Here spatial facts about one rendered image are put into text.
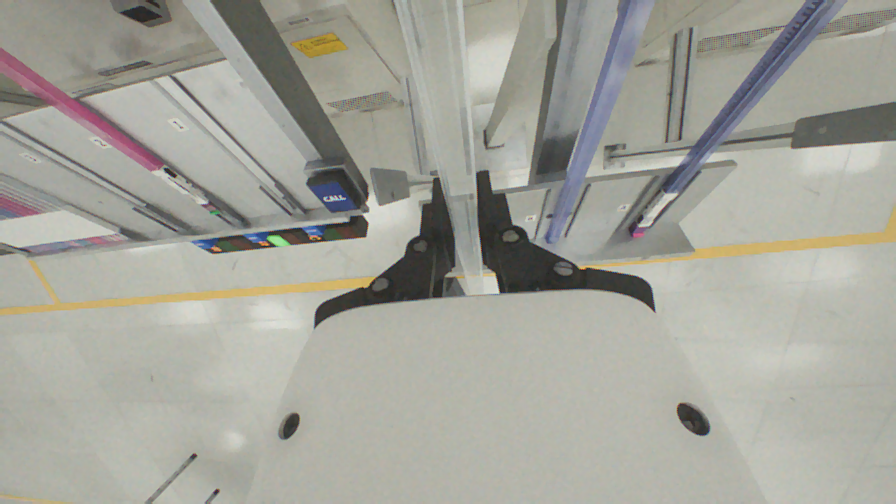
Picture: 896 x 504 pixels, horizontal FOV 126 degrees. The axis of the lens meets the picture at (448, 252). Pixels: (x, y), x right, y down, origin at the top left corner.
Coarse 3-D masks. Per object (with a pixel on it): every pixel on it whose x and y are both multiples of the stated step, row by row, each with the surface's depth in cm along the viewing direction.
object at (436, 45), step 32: (416, 0) 5; (448, 0) 5; (416, 32) 5; (448, 32) 5; (416, 64) 6; (448, 64) 6; (448, 96) 6; (448, 128) 7; (448, 160) 8; (448, 192) 10; (480, 256) 15; (480, 288) 21
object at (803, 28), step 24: (816, 0) 13; (840, 0) 13; (792, 24) 14; (816, 24) 14; (792, 48) 15; (768, 72) 16; (744, 96) 17; (720, 120) 19; (696, 144) 22; (720, 144) 21; (696, 168) 23; (672, 192) 26
